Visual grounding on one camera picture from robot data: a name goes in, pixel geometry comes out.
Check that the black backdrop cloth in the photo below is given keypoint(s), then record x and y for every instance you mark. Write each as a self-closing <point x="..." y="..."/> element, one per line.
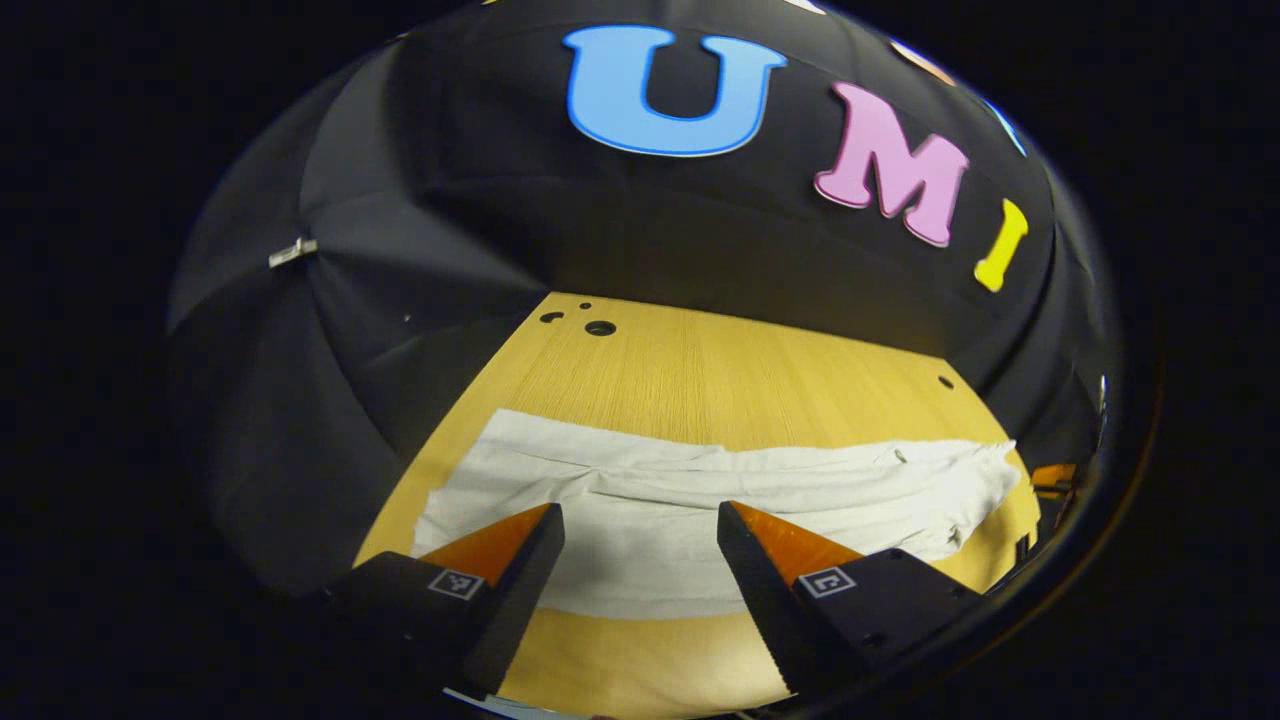
<point x="420" y="200"/>

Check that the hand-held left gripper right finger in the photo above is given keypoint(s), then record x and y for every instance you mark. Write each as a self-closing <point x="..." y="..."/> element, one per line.
<point x="765" y="610"/>

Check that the white jeans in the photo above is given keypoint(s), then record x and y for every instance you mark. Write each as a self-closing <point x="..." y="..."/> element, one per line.
<point x="650" y="540"/>

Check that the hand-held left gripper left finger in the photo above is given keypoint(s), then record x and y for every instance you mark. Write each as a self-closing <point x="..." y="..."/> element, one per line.
<point x="520" y="600"/>

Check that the white clip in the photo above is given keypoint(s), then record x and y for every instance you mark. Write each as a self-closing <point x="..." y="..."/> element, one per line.
<point x="293" y="251"/>

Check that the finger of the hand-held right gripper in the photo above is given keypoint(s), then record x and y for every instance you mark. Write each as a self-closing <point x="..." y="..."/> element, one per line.
<point x="1052" y="476"/>

